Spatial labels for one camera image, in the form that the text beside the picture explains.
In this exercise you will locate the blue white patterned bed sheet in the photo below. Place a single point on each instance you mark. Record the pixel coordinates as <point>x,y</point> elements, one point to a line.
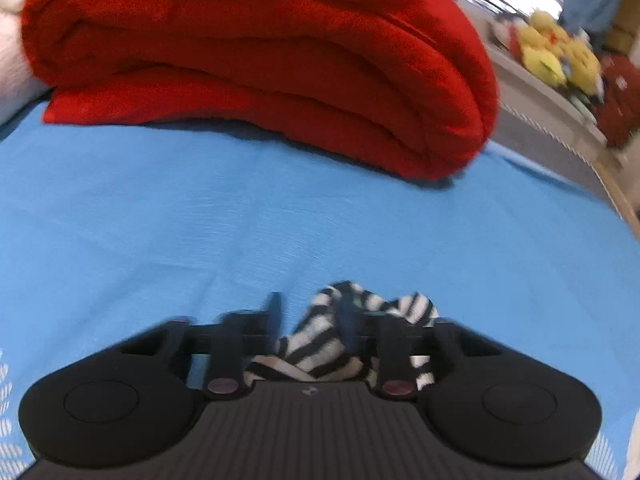
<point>106,231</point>

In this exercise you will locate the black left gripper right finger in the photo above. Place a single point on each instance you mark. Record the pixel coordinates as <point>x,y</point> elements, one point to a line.
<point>379,332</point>

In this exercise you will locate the white windowsill ledge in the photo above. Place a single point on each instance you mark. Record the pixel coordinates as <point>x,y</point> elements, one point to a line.
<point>523,94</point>

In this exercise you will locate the red folded blanket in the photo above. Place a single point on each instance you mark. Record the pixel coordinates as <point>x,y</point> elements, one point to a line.
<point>401,85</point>

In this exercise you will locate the yellow plush toy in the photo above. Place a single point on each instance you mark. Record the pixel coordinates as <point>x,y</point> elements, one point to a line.
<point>548,52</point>

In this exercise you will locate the red plush toy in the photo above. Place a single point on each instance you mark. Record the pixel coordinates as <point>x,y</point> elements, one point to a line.
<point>618,115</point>

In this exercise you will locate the beige folded blanket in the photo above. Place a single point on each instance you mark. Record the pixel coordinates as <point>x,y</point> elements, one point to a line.
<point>19,86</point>

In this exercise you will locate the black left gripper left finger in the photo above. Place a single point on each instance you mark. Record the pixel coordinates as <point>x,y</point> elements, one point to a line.
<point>255,331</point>

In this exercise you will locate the black white striped garment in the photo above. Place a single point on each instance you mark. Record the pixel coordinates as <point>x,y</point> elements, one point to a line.
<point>314,352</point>

